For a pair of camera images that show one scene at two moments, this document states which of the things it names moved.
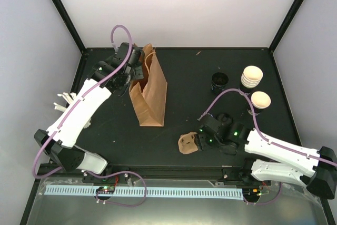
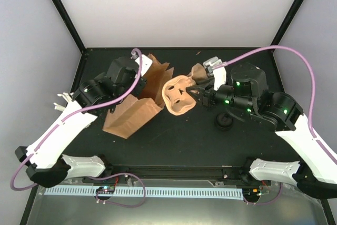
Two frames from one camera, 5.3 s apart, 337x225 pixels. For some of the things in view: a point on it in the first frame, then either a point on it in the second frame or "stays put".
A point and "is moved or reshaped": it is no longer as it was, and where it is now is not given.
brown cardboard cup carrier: [187, 143] → [177, 99]
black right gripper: [202, 144] → [207, 98]
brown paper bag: [149, 95] is moved or reshaped
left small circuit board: [106, 189] stays put
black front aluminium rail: [206, 173] stays put
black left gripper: [139, 74] → [140, 87]
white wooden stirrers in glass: [69, 97] stays put
